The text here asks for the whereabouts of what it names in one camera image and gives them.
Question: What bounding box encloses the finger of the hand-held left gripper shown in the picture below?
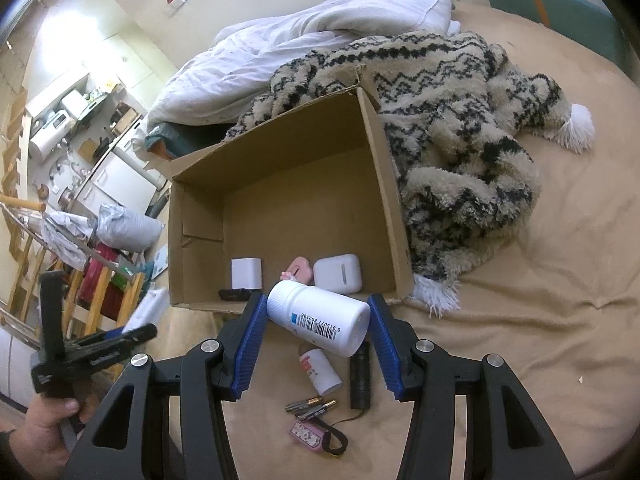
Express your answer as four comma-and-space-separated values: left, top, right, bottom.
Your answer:
92, 323, 159, 347
75, 341, 133, 370

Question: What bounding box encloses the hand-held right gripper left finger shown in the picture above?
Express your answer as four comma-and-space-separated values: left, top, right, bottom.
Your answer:
62, 292, 268, 480

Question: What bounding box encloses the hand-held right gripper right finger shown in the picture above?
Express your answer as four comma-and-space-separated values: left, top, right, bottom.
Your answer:
367, 294, 576, 480

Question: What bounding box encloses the white charger plug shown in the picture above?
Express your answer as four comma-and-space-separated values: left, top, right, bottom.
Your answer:
231, 257, 263, 291

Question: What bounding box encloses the white pill bottle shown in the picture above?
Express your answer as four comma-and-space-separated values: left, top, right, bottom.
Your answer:
266, 280, 372, 358

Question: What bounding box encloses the white earbuds case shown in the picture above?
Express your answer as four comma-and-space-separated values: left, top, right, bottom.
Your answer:
312, 254, 363, 295

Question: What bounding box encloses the pink cat keychain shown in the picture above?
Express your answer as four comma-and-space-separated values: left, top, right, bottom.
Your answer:
281, 256, 314, 286

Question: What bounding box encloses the pink rhinestone key fob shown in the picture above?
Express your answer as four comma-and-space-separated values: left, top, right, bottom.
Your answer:
289, 419, 348, 457

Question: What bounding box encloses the person's left forearm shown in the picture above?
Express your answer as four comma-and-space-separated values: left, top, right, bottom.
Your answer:
0, 427, 31, 480

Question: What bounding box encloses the person's left hand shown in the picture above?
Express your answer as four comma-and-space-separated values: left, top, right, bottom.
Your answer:
22, 392, 85, 476

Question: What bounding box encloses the black flashlight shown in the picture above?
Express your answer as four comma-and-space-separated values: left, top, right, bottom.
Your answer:
349, 340, 372, 410

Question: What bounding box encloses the wooden rack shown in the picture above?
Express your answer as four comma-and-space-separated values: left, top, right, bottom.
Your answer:
0, 195, 146, 341

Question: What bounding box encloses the white bottle with red label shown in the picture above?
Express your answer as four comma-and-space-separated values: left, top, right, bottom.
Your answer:
298, 342, 343, 396

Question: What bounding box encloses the bathroom scale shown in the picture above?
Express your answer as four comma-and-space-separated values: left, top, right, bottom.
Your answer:
150, 245, 171, 278

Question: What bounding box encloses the hanging white cloth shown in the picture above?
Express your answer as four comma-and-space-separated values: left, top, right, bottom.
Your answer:
40, 210, 96, 271

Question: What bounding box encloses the grey trash bag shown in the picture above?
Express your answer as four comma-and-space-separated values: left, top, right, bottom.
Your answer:
95, 204, 165, 251

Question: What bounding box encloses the white kitchen base cabinet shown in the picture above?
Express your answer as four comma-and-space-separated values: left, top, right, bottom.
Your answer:
75, 150, 166, 221

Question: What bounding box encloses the white water heater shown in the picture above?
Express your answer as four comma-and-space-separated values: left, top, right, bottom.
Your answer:
29, 112, 71, 158

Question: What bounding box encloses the patterned fleece blanket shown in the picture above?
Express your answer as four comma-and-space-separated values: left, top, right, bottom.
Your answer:
222, 30, 597, 320

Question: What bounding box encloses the teal padded cushion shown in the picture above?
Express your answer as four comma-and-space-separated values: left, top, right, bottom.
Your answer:
145, 122, 241, 161
481, 0, 631, 68

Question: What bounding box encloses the small cardboard box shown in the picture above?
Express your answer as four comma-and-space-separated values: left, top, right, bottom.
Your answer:
112, 102, 141, 133

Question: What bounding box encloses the white tall cabinet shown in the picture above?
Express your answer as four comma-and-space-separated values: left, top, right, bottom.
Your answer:
87, 25, 176, 111

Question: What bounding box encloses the white duvet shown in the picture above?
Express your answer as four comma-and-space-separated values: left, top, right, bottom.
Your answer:
147, 0, 458, 128

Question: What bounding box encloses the white wall cabinet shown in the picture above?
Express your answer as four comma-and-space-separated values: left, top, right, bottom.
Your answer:
25, 72, 91, 116

